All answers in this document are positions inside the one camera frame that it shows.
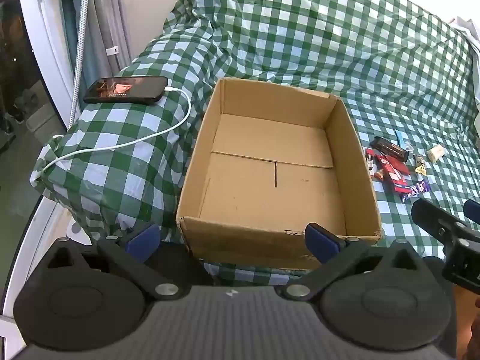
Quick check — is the purple candy bar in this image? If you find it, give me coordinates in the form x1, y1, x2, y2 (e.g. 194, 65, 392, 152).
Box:
401, 179, 431, 203

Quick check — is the beige nougat bar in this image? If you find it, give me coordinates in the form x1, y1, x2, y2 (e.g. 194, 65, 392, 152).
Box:
426, 144, 446, 164

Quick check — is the silver sachet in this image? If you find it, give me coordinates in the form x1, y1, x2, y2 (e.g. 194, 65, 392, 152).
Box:
407, 146, 425, 167

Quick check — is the red spicy strip packet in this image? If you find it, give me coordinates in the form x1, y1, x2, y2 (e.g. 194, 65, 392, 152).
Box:
377, 154, 410, 194

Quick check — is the dark chocolate bar wrapper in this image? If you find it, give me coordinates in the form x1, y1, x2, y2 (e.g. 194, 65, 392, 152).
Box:
370, 136, 408, 163

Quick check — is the red white oreo packet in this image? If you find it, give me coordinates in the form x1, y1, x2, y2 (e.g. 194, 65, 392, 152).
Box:
365, 148, 377, 176

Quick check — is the yellow cow snack packet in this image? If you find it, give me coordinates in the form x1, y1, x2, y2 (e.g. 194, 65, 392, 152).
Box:
415, 163, 427, 176

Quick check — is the light blue candy stick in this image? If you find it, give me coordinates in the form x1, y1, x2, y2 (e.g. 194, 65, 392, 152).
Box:
394, 130, 406, 149

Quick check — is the person hand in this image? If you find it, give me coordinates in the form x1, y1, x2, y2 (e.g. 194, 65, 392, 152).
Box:
463, 297, 480, 360

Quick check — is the brown cardboard box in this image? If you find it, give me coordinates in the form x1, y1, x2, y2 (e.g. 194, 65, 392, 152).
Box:
176, 78, 382, 269

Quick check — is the black smartphone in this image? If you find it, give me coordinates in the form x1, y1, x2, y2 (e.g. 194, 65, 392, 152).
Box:
83, 76, 168, 105

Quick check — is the green checkered sofa cover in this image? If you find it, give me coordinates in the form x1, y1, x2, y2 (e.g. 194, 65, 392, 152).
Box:
30, 0, 479, 242

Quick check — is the white crumpled sheet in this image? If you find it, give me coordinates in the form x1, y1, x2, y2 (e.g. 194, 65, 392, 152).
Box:
449, 16, 479, 48

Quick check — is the grey curtain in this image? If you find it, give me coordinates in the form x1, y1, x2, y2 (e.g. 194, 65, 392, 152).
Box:
91, 0, 131, 77

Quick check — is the white braided pole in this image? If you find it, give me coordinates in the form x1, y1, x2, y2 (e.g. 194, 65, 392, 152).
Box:
68, 0, 89, 128

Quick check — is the white charging cable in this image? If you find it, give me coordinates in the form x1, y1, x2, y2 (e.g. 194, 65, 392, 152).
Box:
31, 86, 192, 181

